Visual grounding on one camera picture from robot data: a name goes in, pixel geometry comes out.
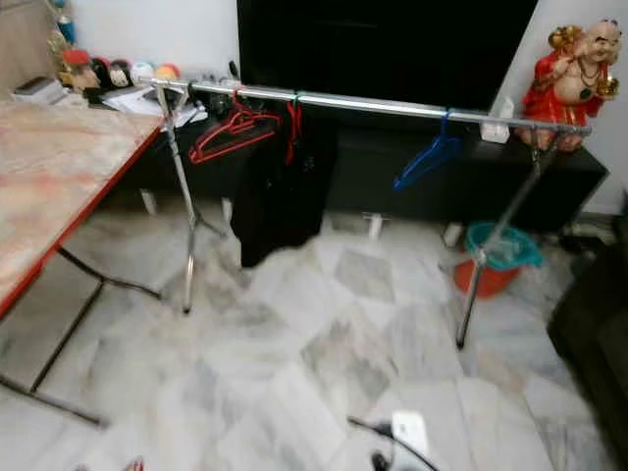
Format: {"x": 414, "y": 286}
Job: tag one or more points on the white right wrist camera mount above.
{"x": 410, "y": 432}

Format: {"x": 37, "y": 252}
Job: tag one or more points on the marble-pattern folding table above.
{"x": 59, "y": 167}

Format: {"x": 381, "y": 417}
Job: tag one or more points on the red-capped figurine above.
{"x": 77, "y": 71}

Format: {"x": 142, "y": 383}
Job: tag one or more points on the silver clothes rack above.
{"x": 383, "y": 106}

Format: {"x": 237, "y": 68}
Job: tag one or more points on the black television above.
{"x": 383, "y": 49}

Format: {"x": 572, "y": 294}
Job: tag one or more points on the red hanger with green hook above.
{"x": 294, "y": 123}

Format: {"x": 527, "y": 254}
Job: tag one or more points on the red bin with teal bag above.
{"x": 510, "y": 257}

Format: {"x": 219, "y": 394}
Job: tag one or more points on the red laughing Buddha statue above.
{"x": 559, "y": 93}

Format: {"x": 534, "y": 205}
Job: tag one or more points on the blue plastic hanger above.
{"x": 427, "y": 157}

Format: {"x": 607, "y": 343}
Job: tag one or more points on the black TV console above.
{"x": 363, "y": 172}

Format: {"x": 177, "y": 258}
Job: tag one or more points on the white tissue box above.
{"x": 497, "y": 128}

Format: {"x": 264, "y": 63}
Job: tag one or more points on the dark grey sofa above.
{"x": 594, "y": 324}

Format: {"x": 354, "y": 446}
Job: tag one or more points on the black t-shirt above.
{"x": 280, "y": 201}

